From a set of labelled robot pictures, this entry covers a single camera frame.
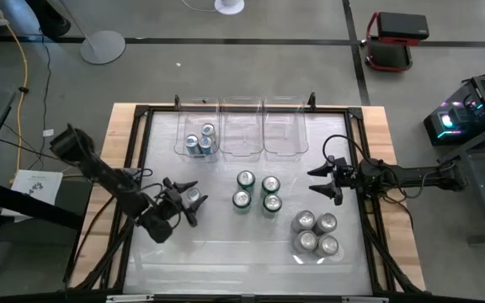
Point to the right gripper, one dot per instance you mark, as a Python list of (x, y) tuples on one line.
[(347, 177)]

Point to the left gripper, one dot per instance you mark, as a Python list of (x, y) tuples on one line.
[(173, 202)]

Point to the blue silver Red Bull can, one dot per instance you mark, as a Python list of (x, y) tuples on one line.
[(193, 195), (205, 144), (208, 129), (191, 143)]

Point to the white blue Spindrift can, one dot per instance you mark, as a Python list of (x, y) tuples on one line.
[(327, 245), (305, 240), (326, 223), (305, 219)]

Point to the green Sprite can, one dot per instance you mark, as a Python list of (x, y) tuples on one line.
[(272, 203), (246, 179), (270, 184), (241, 199)]

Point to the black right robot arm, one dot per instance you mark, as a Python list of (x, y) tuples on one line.
[(415, 177)]

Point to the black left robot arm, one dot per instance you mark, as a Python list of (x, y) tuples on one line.
[(99, 168)]

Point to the glossy white table board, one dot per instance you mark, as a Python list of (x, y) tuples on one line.
[(225, 252)]

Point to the clear plastic bin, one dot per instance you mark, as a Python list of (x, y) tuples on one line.
[(286, 126), (183, 126), (242, 126)]

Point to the red black rolling stool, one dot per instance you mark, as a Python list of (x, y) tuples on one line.
[(394, 42)]

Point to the printed white paper sheet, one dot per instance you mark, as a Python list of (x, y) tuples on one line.
[(36, 189)]

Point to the black RGB computer case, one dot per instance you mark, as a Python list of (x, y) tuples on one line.
[(470, 113)]

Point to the small white tag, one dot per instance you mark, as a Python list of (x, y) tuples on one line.
[(48, 132)]

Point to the grey round lamp base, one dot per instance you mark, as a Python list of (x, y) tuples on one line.
[(102, 47)]

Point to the white round fan base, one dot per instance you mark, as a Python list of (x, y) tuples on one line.
[(229, 5)]

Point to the person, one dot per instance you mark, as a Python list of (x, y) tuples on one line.
[(17, 12)]

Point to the black aluminium table frame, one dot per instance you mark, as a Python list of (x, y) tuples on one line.
[(354, 113)]

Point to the black clamp post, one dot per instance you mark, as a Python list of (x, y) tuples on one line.
[(177, 102), (311, 101)]

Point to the silver bracket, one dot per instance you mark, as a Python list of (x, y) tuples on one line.
[(364, 299), (129, 298)]

